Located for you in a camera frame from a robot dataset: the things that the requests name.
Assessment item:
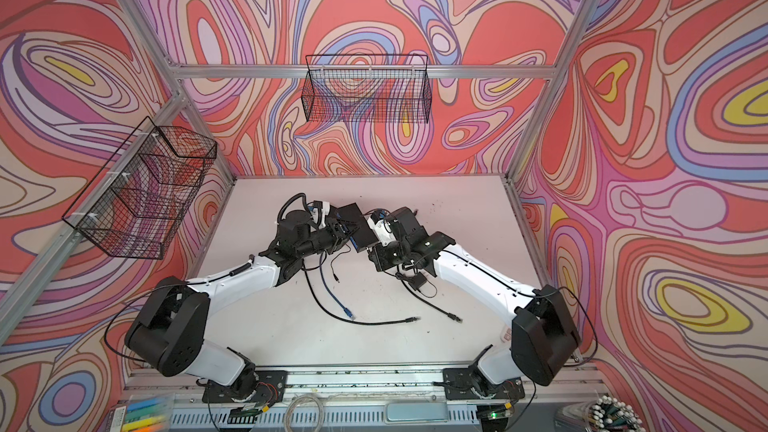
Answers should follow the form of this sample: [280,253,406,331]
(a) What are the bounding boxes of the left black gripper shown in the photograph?
[294,220,362,262]

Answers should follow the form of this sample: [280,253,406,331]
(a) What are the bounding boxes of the black network switch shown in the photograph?
[350,216,380,253]
[336,203,367,230]

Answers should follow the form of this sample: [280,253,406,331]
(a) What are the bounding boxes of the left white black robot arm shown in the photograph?
[125,193,367,395]

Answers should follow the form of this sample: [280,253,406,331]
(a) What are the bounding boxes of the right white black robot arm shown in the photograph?
[366,207,581,397]

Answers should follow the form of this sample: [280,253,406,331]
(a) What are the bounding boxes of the grey flat device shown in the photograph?
[384,401,449,424]

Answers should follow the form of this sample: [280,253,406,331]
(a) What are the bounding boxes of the box of coloured markers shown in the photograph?
[105,395,173,432]

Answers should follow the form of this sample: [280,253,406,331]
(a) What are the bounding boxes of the black ethernet cable centre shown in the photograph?
[302,263,421,327]

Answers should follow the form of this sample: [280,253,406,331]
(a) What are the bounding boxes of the black ethernet cable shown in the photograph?
[398,278,463,323]
[302,263,421,327]

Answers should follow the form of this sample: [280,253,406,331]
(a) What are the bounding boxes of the black ethernet cable right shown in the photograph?
[398,278,463,323]

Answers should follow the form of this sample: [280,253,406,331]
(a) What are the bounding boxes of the blue ethernet cable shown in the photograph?
[317,233,356,321]

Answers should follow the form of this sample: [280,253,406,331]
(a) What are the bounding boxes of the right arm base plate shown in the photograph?
[434,367,526,403]

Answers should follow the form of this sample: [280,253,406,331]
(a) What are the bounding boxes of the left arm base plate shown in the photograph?
[202,369,288,405]

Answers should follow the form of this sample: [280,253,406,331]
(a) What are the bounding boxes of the aluminium front rail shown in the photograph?
[119,359,613,432]

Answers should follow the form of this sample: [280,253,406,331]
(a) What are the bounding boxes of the black wire basket back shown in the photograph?
[301,53,432,124]

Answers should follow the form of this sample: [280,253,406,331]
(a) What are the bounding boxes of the black wire basket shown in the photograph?
[62,117,218,260]
[301,53,432,124]

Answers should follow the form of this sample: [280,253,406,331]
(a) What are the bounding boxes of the clear coiled cable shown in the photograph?
[283,394,326,432]

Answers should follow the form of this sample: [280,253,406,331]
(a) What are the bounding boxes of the black wire basket left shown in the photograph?
[62,117,218,260]

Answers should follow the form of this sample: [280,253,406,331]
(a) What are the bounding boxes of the bundle of white-tipped cables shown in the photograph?
[554,394,649,432]

